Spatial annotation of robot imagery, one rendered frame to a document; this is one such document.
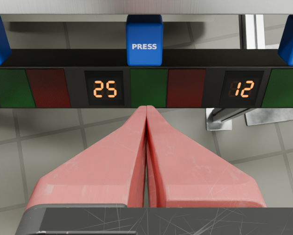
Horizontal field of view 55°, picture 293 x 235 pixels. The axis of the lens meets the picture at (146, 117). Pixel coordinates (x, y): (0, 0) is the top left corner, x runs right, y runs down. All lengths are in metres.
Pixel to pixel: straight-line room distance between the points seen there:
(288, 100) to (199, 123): 0.65
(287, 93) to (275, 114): 0.71
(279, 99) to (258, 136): 0.69
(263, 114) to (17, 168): 0.78
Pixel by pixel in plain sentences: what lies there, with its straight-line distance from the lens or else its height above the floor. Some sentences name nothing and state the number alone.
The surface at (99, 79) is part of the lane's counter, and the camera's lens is 0.23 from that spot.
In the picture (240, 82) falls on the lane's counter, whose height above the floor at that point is 0.66.
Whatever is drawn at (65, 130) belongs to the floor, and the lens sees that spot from 0.92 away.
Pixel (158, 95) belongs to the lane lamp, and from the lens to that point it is 0.23.
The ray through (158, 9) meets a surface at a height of 0.73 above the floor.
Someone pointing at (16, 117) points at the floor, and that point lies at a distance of 0.98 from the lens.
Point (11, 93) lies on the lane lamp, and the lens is 0.26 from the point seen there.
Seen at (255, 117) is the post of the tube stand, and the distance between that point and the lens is 0.94.
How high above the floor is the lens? 0.88
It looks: 82 degrees down
